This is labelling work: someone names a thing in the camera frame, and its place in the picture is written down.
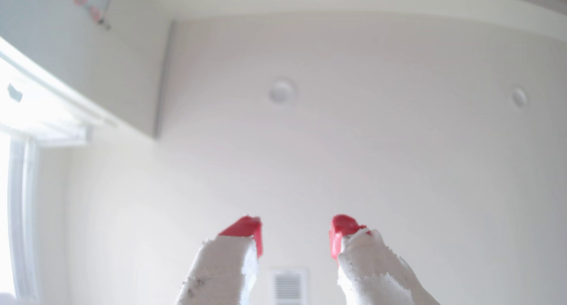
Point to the bright window with white frame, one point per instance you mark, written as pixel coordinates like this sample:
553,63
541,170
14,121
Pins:
17,216

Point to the white wall air vent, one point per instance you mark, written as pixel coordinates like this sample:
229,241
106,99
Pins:
289,287

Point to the round white ceiling light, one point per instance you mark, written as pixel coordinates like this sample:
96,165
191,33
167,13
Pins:
282,91
519,97

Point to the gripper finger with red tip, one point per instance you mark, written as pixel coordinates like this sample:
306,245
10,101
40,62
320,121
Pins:
372,274
226,269

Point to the white window blind housing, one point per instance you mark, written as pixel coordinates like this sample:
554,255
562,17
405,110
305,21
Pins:
48,110

